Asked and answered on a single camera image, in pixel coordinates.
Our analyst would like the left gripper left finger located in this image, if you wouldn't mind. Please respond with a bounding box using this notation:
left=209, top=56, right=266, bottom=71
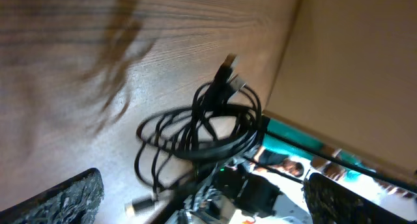
left=1, top=168, right=104, bottom=224

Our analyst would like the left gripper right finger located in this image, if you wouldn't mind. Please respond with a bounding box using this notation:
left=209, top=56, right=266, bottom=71
left=303, top=173, right=410, bottom=224

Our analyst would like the black usb cable bundle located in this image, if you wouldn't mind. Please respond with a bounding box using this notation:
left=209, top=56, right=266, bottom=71
left=124, top=53, right=265, bottom=217

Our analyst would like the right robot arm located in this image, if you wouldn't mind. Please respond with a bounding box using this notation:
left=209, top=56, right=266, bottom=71
left=166, top=167, right=313, bottom=224

